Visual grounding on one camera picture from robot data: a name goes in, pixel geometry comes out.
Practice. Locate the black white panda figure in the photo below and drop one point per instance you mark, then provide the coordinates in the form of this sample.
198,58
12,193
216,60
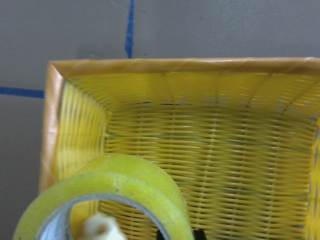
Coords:
101,227

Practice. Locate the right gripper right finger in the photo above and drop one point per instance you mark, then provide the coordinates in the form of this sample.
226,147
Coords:
199,234

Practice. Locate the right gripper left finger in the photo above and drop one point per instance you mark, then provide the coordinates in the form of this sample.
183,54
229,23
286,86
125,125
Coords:
161,235

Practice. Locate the yellow-green tape roll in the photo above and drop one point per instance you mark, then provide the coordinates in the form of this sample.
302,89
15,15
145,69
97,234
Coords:
127,179

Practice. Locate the yellow woven plastic basket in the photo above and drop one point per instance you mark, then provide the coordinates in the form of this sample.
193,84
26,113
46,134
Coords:
240,136

